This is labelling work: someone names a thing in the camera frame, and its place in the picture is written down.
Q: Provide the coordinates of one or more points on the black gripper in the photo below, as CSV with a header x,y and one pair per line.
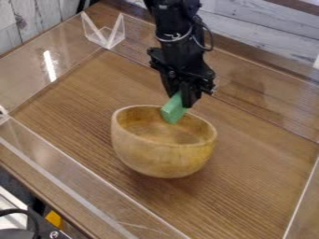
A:
x,y
179,61

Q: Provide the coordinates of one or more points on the green rectangular block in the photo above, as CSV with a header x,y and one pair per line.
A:
x,y
172,111

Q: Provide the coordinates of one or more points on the brown wooden bowl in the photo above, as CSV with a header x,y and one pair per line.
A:
x,y
159,149

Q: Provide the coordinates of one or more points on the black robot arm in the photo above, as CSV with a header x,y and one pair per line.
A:
x,y
176,17

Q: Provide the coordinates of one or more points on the yellow and black device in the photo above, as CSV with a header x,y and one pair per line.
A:
x,y
48,231

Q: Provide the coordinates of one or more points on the clear acrylic corner bracket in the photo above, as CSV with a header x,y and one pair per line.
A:
x,y
105,37

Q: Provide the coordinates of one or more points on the clear acrylic front wall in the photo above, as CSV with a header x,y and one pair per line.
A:
x,y
97,208

